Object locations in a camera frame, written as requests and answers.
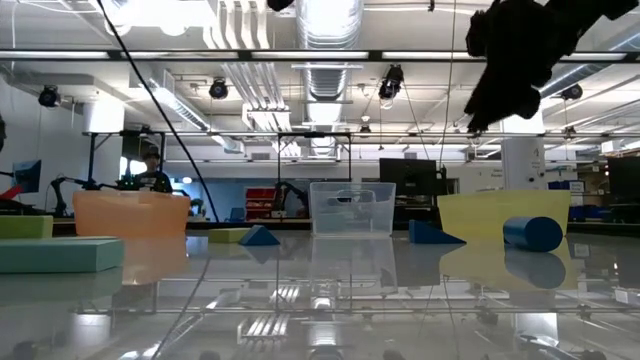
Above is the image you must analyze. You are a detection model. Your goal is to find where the orange translucent plastic bin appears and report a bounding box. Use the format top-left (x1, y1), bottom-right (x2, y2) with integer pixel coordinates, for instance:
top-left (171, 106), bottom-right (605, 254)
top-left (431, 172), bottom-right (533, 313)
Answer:
top-left (72, 189), bottom-right (192, 238)

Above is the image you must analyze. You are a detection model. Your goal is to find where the black overhead frame beam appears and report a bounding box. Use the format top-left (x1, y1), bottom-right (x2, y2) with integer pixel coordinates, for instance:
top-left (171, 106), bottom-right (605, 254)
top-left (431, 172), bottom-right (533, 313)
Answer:
top-left (0, 48), bottom-right (640, 64)

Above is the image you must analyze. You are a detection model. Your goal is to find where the yellow translucent plastic bin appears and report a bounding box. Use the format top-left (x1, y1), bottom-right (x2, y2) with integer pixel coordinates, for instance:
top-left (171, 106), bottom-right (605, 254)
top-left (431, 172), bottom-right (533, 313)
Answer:
top-left (437, 189), bottom-right (572, 245)

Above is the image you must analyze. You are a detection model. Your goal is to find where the white column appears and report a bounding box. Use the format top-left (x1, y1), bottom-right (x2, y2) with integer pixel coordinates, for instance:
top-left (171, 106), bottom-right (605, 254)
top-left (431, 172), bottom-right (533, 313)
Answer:
top-left (500, 115), bottom-right (547, 192)

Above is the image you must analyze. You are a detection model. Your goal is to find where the clear plastic bin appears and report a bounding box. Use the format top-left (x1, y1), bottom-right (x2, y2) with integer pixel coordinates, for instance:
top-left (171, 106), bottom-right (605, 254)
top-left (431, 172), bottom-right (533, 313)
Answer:
top-left (309, 181), bottom-right (397, 237)

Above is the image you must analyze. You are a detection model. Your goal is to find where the teal foam block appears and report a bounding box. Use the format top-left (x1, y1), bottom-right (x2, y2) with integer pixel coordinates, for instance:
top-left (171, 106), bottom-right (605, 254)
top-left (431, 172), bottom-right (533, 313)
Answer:
top-left (0, 237), bottom-right (126, 275)

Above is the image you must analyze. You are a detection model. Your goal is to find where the small blue cube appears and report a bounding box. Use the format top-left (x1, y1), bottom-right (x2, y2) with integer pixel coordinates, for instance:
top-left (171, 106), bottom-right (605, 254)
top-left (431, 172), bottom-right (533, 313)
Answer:
top-left (408, 219), bottom-right (468, 246)

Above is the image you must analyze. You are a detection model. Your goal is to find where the black monitor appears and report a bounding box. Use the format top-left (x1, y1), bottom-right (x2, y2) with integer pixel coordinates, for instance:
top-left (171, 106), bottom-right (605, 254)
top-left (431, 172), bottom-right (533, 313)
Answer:
top-left (378, 157), bottom-right (439, 198)

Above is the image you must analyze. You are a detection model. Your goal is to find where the red storage bin rack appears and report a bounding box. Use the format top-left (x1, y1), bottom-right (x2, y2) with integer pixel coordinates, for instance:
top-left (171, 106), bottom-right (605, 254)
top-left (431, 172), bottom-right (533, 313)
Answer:
top-left (244, 186), bottom-right (279, 220)

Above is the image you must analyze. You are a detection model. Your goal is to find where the blue rectangular block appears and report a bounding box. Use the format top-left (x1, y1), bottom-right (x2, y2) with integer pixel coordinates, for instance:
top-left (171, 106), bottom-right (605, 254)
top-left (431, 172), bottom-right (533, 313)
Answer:
top-left (502, 215), bottom-right (565, 253)

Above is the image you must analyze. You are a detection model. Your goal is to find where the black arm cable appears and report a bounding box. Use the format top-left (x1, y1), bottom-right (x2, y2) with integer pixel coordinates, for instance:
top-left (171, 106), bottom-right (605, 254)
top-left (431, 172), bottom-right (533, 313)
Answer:
top-left (94, 0), bottom-right (220, 223)

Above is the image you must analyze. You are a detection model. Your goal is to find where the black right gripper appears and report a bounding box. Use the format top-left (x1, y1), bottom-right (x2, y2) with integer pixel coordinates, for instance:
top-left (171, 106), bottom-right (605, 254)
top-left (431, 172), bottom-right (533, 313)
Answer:
top-left (463, 0), bottom-right (582, 134)

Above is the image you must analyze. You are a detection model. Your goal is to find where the black ceiling spotlight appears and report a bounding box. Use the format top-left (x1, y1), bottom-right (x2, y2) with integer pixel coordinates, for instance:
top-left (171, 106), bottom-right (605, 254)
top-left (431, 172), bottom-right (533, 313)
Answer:
top-left (38, 84), bottom-right (62, 109)
top-left (377, 63), bottom-right (405, 101)
top-left (208, 77), bottom-right (230, 101)
top-left (559, 82), bottom-right (585, 102)

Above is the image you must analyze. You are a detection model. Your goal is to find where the silver ventilation duct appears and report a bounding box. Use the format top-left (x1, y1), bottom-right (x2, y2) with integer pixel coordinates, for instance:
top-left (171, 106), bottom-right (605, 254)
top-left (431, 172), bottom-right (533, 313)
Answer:
top-left (294, 0), bottom-right (365, 157)

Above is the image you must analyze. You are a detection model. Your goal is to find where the blue-screen monitor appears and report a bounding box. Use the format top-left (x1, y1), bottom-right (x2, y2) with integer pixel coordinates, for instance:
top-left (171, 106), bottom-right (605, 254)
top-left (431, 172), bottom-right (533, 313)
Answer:
top-left (11, 159), bottom-right (43, 195)

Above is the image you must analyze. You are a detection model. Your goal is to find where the large dark monitor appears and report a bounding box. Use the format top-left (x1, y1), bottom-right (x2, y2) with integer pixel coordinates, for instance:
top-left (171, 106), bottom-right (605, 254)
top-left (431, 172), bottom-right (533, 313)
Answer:
top-left (606, 155), bottom-right (640, 224)

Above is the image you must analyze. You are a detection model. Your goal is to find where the green foam block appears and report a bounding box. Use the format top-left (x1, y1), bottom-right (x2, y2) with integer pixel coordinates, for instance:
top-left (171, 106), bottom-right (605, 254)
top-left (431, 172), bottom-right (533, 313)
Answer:
top-left (208, 227), bottom-right (251, 245)
top-left (0, 215), bottom-right (54, 240)

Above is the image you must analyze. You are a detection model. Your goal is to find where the seated person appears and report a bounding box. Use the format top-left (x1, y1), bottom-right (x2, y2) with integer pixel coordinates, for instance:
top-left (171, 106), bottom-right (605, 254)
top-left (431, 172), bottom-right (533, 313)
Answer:
top-left (133, 146), bottom-right (174, 195)

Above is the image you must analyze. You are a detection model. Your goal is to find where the black background rig frame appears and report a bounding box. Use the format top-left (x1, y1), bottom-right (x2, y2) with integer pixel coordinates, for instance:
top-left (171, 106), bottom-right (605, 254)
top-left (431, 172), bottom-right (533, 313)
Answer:
top-left (82, 129), bottom-right (167, 191)
top-left (276, 131), bottom-right (353, 221)

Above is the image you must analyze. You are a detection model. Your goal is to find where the blue foam triangular prism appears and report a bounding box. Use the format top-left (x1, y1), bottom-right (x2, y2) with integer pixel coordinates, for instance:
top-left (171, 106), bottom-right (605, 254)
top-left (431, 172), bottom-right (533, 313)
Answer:
top-left (238, 224), bottom-right (282, 247)

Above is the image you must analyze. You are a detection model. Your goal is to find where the black aluminium table frame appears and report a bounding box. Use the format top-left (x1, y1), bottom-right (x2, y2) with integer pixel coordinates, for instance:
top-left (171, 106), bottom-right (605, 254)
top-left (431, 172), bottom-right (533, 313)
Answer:
top-left (0, 217), bottom-right (640, 237)

